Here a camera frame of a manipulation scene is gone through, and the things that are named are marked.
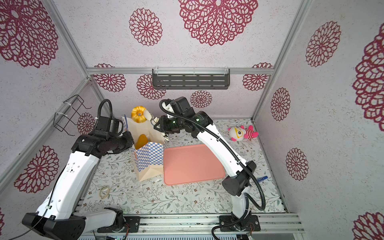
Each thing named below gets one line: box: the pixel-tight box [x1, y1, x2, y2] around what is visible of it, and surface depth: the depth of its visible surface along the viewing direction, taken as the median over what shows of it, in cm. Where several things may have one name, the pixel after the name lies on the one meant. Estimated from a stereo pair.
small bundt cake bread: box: [131, 105, 147, 124], surface depth 76 cm
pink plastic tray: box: [163, 144, 226, 186], surface depth 94 cm
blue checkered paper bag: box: [121, 116, 165, 182], surface depth 80 cm
